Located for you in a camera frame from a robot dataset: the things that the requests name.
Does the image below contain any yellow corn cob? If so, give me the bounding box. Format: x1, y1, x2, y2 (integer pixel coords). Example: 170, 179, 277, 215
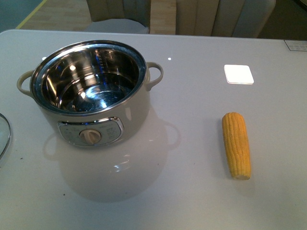
222, 112, 251, 180

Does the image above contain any glass pot lid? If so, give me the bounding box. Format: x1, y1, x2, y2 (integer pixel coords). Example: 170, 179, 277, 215
0, 114, 11, 158

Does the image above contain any beige electric cooking pot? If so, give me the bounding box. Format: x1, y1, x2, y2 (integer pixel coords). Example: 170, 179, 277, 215
17, 40, 164, 147

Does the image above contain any left beige upholstered chair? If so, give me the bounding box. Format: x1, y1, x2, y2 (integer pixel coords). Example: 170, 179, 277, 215
85, 0, 151, 34

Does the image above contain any beige upholstered chair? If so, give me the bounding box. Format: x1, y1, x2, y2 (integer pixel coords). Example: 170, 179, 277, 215
85, 0, 151, 34
176, 0, 276, 38

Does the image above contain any right beige upholstered chair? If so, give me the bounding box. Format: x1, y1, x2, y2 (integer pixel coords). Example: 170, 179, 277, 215
176, 0, 276, 38

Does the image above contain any table label sticker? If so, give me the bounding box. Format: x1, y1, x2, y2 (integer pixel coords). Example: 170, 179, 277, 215
284, 40, 307, 51

